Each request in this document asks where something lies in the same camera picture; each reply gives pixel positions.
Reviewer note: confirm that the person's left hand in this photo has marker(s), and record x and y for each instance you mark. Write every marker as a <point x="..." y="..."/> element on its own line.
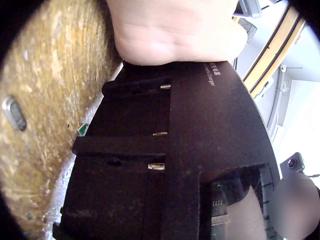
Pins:
<point x="172" y="32"/>

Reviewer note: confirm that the black battery charger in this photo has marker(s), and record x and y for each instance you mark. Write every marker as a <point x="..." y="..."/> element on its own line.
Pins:
<point x="190" y="130"/>

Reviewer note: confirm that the grey device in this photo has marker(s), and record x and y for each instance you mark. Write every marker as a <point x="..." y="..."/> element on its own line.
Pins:
<point x="247" y="15"/>

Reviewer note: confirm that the wooden shelf board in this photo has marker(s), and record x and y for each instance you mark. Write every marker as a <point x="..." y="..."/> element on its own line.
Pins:
<point x="272" y="50"/>

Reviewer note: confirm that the chipboard panel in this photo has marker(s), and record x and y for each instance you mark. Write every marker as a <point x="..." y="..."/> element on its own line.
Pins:
<point x="47" y="100"/>

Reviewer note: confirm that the grey metal socket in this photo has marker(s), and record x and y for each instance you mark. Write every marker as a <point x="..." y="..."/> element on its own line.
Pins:
<point x="14" y="113"/>

